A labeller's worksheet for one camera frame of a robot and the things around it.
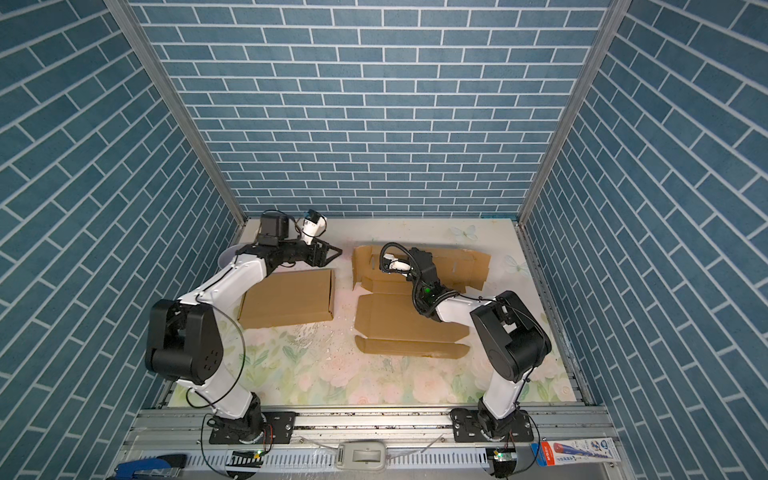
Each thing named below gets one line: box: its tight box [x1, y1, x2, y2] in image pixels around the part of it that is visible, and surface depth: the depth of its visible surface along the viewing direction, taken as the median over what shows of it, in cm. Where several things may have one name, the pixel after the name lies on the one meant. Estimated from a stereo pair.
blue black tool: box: [108, 454, 187, 480], surface depth 69 cm
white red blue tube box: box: [530, 437, 622, 467], surface depth 71 cm
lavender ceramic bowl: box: [218, 245, 241, 269], surface depth 104 cm
